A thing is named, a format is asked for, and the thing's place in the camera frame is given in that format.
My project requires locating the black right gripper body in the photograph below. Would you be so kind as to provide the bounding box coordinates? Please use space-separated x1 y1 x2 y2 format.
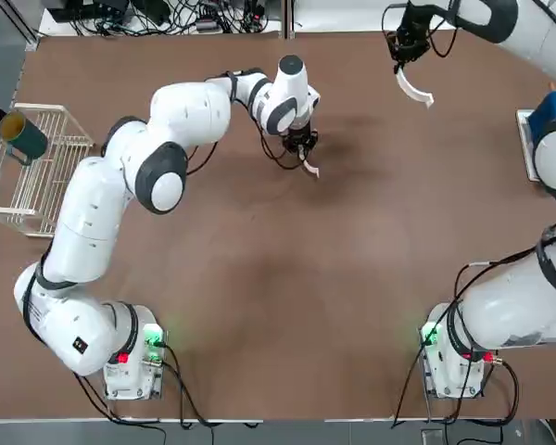
394 0 435 48

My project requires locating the black base cable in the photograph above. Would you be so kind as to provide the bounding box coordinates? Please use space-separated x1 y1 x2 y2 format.
71 341 217 430
391 259 521 428

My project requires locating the black right base cable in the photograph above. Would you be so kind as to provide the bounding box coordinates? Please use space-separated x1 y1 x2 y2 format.
391 259 521 428

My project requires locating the black left base cable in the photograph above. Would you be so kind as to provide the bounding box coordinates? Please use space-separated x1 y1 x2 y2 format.
71 341 217 430

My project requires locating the large white PVC pipe clamp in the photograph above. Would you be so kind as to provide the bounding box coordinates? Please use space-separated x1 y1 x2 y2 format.
394 64 436 110

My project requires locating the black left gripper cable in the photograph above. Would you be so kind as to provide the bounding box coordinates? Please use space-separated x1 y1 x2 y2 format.
258 122 317 172

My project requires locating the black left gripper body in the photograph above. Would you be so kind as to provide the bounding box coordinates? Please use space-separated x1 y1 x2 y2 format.
282 124 321 149

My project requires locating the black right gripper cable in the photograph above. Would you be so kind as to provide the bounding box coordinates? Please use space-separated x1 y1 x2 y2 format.
426 11 462 59

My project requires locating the cream wire rack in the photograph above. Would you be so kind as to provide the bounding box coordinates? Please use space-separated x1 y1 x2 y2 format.
0 102 95 238

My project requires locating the teal mug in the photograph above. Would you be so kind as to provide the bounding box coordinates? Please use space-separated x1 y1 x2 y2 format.
0 109 50 167

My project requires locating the white flat board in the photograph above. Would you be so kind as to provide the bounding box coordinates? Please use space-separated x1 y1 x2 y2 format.
515 108 543 183

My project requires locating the aluminium frame post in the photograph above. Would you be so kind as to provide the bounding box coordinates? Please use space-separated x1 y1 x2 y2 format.
281 0 295 39

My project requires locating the blue cloth roll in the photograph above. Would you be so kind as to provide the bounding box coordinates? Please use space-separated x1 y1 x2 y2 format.
526 90 556 146

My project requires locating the small white PVC pipe clamp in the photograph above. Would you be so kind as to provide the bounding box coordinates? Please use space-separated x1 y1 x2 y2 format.
299 156 322 179

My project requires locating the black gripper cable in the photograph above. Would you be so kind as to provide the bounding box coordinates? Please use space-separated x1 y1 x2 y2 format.
426 11 462 59
258 122 317 172

